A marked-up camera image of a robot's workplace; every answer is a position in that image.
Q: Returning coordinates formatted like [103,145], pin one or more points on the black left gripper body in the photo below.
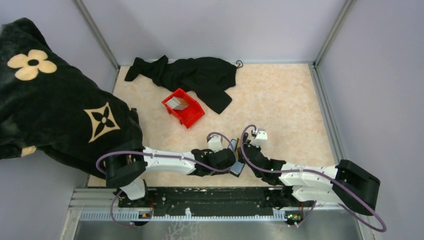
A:
[215,172]

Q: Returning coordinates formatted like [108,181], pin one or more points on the black leather card holder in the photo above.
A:
[237,168]

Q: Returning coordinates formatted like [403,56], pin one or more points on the red plastic bin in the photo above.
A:
[190,115]

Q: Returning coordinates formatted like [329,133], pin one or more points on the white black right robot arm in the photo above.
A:
[345,183]

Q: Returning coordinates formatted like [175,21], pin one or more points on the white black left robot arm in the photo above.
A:
[123,169]

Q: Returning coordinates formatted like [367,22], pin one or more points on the stack of silver cards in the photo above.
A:
[177,103]

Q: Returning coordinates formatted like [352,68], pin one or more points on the black cloth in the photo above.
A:
[207,77]

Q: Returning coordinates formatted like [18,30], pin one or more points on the black floral blanket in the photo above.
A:
[49,105]

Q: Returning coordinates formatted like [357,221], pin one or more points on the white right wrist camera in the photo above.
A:
[260,137]

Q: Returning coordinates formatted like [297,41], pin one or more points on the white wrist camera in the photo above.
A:
[215,143]
[260,137]

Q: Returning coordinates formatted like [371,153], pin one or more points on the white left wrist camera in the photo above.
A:
[215,143]

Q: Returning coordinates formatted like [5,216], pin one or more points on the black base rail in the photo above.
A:
[215,201]

